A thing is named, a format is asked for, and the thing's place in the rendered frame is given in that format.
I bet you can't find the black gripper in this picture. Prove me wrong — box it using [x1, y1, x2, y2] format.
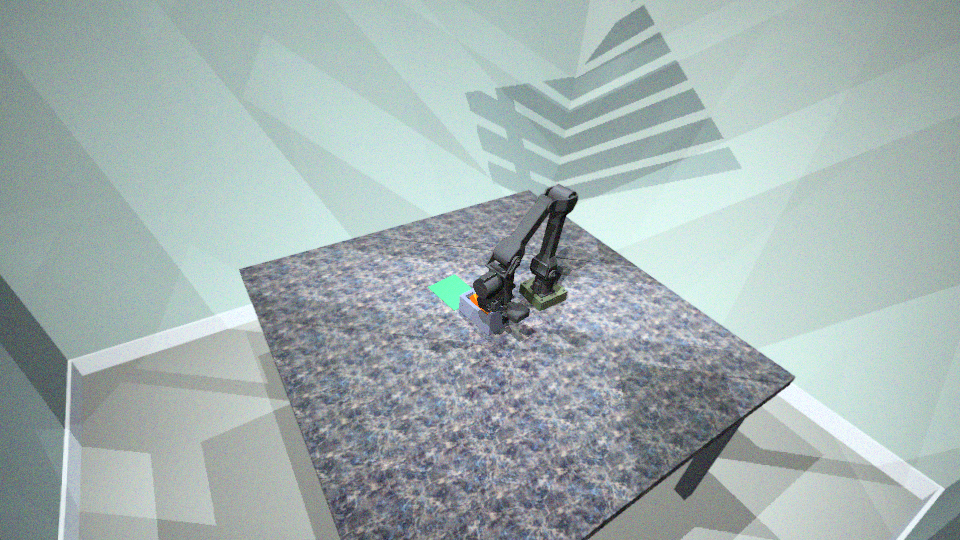
[498, 283, 530, 324]

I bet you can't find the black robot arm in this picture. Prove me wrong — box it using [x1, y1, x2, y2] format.
[473, 184, 578, 313]

